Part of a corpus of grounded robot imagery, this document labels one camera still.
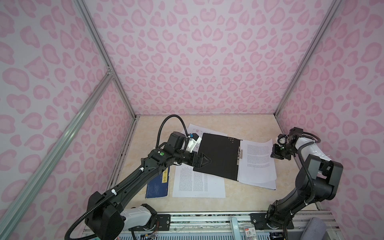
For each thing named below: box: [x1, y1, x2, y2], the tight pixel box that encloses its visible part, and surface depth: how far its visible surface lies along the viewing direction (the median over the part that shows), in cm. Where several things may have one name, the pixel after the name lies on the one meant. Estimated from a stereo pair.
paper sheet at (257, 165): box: [238, 138, 277, 184], surface depth 94 cm
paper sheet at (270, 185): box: [237, 175, 277, 190], surface depth 87 cm
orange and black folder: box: [193, 133, 243, 181], surface depth 102 cm
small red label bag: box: [243, 225, 258, 240], surface depth 70 cm
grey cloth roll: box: [300, 217, 327, 240], surface depth 70 cm
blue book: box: [145, 166, 170, 199], surface depth 85 cm
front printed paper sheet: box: [172, 164, 226, 198], surface depth 88 cm
